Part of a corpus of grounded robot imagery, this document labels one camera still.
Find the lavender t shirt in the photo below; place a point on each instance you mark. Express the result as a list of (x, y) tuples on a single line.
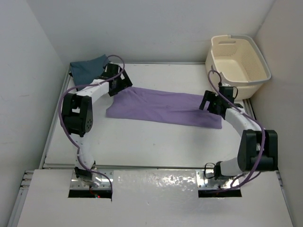
[(137, 103)]

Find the teal t shirt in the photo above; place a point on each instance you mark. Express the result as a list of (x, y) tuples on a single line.
[(84, 72)]

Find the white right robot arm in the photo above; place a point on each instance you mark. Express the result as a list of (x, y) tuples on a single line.
[(258, 150)]

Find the cream plastic laundry basket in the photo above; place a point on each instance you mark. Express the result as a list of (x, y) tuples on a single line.
[(239, 62)]

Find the white front cover panel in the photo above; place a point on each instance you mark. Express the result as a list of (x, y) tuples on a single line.
[(152, 199)]

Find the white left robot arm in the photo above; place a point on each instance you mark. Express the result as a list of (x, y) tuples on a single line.
[(76, 117)]

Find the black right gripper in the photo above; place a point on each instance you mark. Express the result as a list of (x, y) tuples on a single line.
[(209, 104)]

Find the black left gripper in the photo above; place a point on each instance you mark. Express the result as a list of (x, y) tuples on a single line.
[(123, 82)]

